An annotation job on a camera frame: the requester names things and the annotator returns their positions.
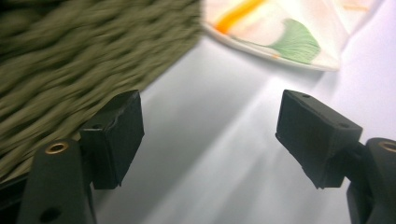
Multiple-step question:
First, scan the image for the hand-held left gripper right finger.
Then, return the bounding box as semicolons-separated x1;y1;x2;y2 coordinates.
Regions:
275;89;396;224

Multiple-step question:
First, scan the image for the white leaf-print mesh bag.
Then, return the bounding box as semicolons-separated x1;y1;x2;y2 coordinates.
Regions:
201;0;384;73

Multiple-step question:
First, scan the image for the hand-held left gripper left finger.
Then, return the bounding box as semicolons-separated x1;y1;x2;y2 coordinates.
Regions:
17;90;145;224

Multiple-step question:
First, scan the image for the green woven basket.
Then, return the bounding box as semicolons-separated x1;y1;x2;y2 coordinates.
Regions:
0;0;204;185

